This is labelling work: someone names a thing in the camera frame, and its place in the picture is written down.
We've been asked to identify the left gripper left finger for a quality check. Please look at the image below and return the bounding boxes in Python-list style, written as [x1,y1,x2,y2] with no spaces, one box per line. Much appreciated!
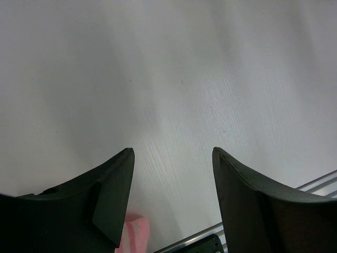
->
[1,148,135,252]

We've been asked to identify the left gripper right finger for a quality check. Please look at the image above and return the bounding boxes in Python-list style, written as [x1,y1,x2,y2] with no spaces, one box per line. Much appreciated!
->
[212,147,336,252]

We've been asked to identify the pink plush toy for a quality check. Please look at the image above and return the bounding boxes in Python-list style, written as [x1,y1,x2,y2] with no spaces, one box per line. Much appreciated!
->
[115,213,150,253]

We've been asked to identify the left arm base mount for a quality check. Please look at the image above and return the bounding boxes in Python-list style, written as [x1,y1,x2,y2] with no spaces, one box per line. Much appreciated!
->
[176,235,224,253]

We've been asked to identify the aluminium front rail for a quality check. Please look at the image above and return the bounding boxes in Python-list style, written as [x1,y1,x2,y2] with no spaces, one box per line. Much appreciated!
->
[152,168,337,253]

